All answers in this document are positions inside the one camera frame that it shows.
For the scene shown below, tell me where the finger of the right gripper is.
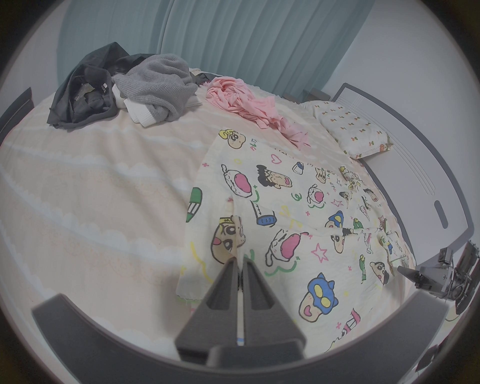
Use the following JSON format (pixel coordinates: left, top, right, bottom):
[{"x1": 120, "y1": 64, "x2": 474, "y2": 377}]
[{"x1": 397, "y1": 265, "x2": 422, "y2": 283}]

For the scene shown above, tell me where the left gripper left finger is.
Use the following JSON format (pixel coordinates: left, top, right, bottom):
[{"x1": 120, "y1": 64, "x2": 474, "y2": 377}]
[{"x1": 175, "y1": 257, "x2": 239, "y2": 366}]

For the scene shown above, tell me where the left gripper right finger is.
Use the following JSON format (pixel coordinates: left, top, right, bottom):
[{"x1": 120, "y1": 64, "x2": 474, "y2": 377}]
[{"x1": 243, "y1": 257, "x2": 306, "y2": 361}]

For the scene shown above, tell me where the white printed pyjama top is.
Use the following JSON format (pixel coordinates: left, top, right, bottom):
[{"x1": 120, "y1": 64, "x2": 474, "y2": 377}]
[{"x1": 176, "y1": 128, "x2": 417, "y2": 355}]

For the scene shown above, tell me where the bed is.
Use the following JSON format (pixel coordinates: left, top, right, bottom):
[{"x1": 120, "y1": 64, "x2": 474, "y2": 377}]
[{"x1": 0, "y1": 67, "x2": 474, "y2": 355}]

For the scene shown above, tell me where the pile of clothes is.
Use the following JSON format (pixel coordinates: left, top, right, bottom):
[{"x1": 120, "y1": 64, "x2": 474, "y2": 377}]
[{"x1": 47, "y1": 42, "x2": 205, "y2": 130}]

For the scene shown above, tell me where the white printed pillow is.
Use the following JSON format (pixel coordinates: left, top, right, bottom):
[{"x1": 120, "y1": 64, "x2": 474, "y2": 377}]
[{"x1": 303, "y1": 99, "x2": 394, "y2": 160}]

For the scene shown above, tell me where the grey bedside table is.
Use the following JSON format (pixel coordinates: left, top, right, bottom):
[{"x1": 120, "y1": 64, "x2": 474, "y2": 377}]
[{"x1": 283, "y1": 89, "x2": 331, "y2": 102}]

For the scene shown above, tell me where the pink garment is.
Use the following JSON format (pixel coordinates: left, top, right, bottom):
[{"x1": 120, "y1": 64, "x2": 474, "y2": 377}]
[{"x1": 205, "y1": 76, "x2": 312, "y2": 149}]

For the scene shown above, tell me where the blue-green curtain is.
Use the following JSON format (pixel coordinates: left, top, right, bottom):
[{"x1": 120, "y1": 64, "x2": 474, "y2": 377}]
[{"x1": 56, "y1": 0, "x2": 366, "y2": 100}]

